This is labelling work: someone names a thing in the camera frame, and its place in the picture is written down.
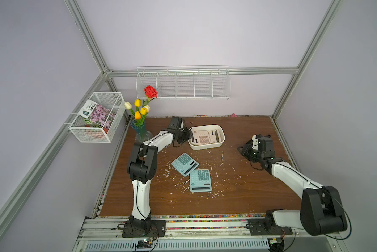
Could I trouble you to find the artificial tulip bouquet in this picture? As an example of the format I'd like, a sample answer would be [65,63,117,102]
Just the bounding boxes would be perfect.
[124,85,158,127]

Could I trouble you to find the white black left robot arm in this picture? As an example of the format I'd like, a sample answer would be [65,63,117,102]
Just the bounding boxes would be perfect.
[122,116,190,238]

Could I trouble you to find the white plastic storage box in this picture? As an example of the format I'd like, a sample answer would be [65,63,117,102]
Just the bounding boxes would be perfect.
[188,125,226,150]

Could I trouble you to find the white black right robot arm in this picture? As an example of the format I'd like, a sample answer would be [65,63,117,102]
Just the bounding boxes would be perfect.
[237,134,352,238]

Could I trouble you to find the blue glass vase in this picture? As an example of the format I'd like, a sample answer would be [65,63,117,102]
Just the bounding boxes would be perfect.
[131,119,153,143]

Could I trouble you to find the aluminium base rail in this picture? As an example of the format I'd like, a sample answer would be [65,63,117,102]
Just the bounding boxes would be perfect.
[73,214,348,252]

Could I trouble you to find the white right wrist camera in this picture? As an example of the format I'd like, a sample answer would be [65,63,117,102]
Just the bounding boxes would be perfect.
[251,134,262,150]

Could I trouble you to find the pink calculator front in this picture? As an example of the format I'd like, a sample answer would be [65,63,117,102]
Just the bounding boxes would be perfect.
[191,130,221,146]

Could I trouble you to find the purple flower pot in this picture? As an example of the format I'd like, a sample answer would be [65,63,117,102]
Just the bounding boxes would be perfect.
[84,105,116,134]

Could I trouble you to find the white wire basket left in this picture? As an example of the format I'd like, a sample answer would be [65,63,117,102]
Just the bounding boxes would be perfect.
[68,92,125,143]

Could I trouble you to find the white wire wall shelf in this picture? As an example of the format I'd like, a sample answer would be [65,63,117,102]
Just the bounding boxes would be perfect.
[136,66,231,99]

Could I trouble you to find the teal calculator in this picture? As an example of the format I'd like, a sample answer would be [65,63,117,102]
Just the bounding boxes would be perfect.
[190,169,212,193]
[172,153,199,176]

